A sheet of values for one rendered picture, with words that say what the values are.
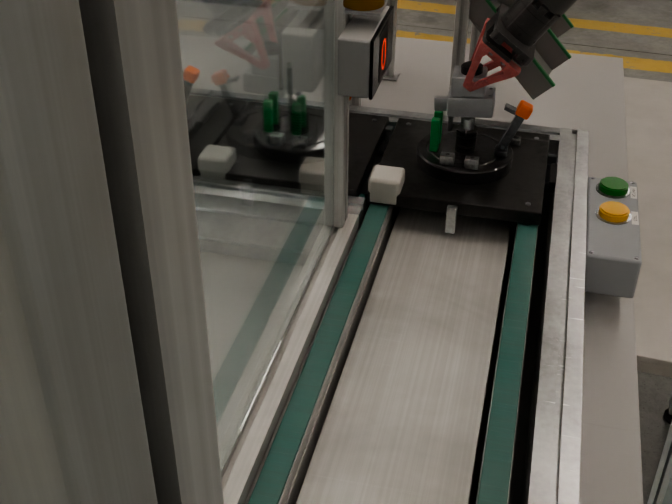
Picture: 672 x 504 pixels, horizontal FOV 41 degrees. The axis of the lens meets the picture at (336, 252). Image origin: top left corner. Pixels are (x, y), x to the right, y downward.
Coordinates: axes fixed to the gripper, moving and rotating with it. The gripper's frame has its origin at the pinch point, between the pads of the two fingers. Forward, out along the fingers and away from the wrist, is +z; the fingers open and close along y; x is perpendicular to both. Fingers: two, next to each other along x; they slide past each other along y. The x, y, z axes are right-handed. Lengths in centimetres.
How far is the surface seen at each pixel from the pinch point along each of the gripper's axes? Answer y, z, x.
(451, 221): 13.2, 12.5, 9.1
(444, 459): 54, 12, 14
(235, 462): 63, 19, -4
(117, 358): 108, -36, -24
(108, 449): 109, -35, -23
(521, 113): 0.9, -1.0, 8.4
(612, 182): 1.7, -2.0, 24.8
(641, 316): 17.2, 3.7, 35.7
